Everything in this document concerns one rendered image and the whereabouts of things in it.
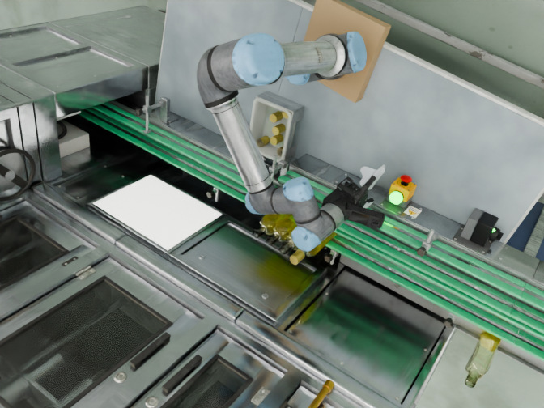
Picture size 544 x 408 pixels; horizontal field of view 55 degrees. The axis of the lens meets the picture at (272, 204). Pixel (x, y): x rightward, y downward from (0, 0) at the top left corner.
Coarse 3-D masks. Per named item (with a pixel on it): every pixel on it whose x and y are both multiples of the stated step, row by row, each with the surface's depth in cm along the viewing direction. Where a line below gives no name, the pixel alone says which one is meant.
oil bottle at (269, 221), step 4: (264, 216) 188; (268, 216) 188; (272, 216) 188; (276, 216) 189; (280, 216) 189; (284, 216) 190; (264, 220) 186; (268, 220) 186; (272, 220) 186; (276, 220) 187; (260, 224) 187; (264, 224) 186; (268, 224) 185; (272, 224) 185; (268, 228) 185; (272, 228) 186; (268, 232) 186; (272, 232) 187
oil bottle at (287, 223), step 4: (288, 216) 190; (292, 216) 190; (280, 220) 187; (284, 220) 187; (288, 220) 188; (292, 220) 188; (276, 224) 185; (280, 224) 185; (284, 224) 185; (288, 224) 186; (292, 224) 186; (276, 228) 184; (280, 228) 183; (284, 228) 183; (288, 228) 184; (292, 228) 186; (280, 232) 183; (284, 232) 183; (288, 232) 184; (280, 236) 183; (284, 236) 183; (280, 240) 184; (284, 240) 185
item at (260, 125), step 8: (256, 104) 199; (264, 104) 203; (272, 104) 194; (256, 112) 201; (264, 112) 205; (272, 112) 204; (288, 112) 191; (256, 120) 203; (264, 120) 208; (280, 120) 203; (288, 120) 192; (256, 128) 206; (264, 128) 209; (272, 128) 207; (288, 128) 194; (256, 136) 209; (272, 136) 209; (288, 136) 196; (272, 144) 210; (280, 144) 208; (264, 152) 206; (272, 152) 207
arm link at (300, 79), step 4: (288, 76) 164; (292, 76) 163; (296, 76) 162; (300, 76) 160; (304, 76) 160; (308, 76) 160; (312, 76) 161; (316, 76) 161; (320, 76) 160; (288, 80) 166; (292, 80) 163; (296, 80) 162; (300, 80) 161; (304, 80) 161; (308, 80) 163; (312, 80) 164; (316, 80) 164; (296, 84) 163; (300, 84) 163
